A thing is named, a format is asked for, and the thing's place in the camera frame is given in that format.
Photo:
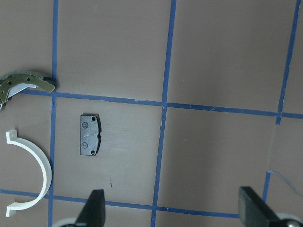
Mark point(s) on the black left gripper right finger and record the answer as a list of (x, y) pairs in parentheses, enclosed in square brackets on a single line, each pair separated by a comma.
[(254, 212)]

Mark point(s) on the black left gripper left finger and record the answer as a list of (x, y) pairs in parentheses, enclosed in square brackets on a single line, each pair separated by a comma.
[(93, 213)]

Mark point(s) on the black brake pad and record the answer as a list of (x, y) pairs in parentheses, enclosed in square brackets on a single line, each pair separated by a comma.
[(90, 134)]

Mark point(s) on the olive metal brake shoe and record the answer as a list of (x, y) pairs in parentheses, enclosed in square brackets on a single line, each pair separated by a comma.
[(13, 83)]

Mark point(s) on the white curved plastic bracket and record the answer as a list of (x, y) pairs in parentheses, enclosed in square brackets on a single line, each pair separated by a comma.
[(13, 139)]

